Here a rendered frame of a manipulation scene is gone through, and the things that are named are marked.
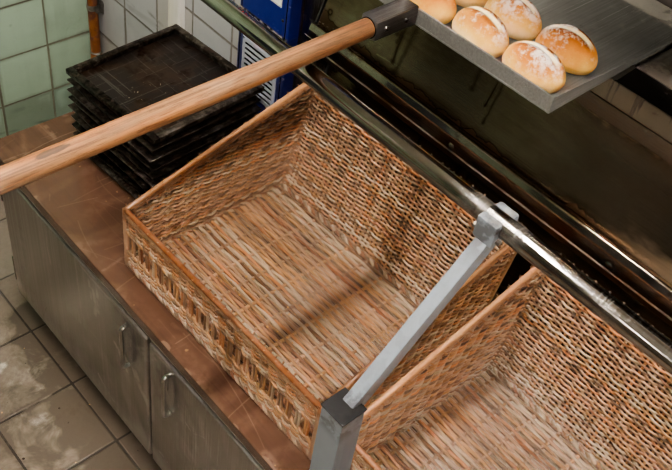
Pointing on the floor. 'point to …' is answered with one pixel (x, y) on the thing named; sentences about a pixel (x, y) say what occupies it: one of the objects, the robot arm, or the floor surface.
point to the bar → (412, 155)
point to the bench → (127, 321)
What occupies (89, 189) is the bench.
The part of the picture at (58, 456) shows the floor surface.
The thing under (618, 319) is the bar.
